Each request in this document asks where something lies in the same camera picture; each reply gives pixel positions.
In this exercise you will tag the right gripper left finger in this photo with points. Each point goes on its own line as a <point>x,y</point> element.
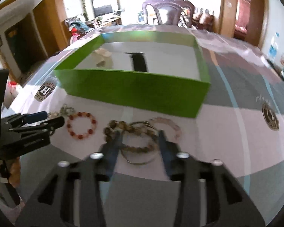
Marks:
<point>110,151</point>

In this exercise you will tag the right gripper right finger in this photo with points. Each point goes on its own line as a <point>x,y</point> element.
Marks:
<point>174,166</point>

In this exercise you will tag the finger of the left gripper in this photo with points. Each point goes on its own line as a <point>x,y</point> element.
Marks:
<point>48,125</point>
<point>18,120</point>

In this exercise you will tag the thin metal bangle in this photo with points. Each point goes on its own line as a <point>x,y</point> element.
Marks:
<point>139,142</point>

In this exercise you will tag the white wrist watch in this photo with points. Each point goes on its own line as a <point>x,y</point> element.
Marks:
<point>102,58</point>

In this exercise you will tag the black wrist watch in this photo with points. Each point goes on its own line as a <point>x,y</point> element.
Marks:
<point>138,61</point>

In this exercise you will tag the left hand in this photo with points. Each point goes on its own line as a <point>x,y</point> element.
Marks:
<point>15,173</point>

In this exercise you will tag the green open box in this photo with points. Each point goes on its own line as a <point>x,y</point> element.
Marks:
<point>176,83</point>

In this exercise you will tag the patterned table cloth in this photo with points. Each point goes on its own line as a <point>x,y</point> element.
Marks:
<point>216,97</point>

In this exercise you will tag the pile of clothes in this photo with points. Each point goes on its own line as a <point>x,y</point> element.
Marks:
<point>77,29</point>

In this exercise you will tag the black television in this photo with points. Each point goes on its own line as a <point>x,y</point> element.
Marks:
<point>99,11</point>

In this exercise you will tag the plastic water bottle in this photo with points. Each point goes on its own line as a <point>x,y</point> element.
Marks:
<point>273,47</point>

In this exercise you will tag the dark wooden chair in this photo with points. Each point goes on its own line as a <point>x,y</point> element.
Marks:
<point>170,12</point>

